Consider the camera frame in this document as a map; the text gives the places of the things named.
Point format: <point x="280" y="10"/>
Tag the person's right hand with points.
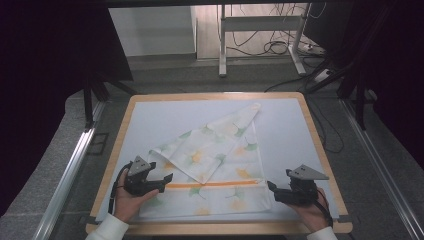
<point x="311" y="216"/>

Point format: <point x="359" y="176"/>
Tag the white power strip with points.
<point x="322" y="75"/>

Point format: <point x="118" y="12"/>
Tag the black tripod stand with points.
<point x="88" y="100"/>

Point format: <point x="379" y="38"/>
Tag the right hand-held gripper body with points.
<point x="300" y="193"/>

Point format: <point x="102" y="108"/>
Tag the dark curtain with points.
<point x="40" y="83"/>
<point x="403" y="66"/>

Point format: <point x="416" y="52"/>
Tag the aluminium floor rail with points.
<point x="66" y="173"/>
<point x="383" y="170"/>

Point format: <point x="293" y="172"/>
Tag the black metal stand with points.
<point x="360" y="96"/>

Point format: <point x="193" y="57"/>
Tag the person's left hand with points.
<point x="128" y="203"/>

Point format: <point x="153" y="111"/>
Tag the white leaf-print cloth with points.
<point x="213" y="156"/>

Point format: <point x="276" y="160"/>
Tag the white metal desk frame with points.
<point x="260" y="23"/>

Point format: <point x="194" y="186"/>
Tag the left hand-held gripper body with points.
<point x="137" y="181"/>

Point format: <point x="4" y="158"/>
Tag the wooden framed work board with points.
<point x="286" y="133"/>

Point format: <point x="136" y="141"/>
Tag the white cabinet panel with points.
<point x="151" y="30"/>

